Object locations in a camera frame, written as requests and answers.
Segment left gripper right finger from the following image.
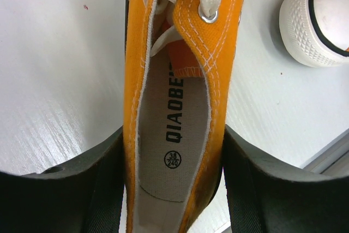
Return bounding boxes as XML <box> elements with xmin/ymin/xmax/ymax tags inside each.
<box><xmin>222</xmin><ymin>128</ymin><xmax>348</xmax><ymax>232</ymax></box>

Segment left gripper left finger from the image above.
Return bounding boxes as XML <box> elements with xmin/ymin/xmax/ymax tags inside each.
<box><xmin>1</xmin><ymin>130</ymin><xmax>124</xmax><ymax>232</ymax></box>

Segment orange canvas sneaker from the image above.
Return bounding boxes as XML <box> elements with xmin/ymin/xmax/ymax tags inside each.
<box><xmin>123</xmin><ymin>0</ymin><xmax>244</xmax><ymax>232</ymax></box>
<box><xmin>279</xmin><ymin>0</ymin><xmax>348</xmax><ymax>68</ymax></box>

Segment aluminium rail frame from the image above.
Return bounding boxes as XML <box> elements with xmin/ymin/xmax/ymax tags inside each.
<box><xmin>303</xmin><ymin>146</ymin><xmax>348</xmax><ymax>174</ymax></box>

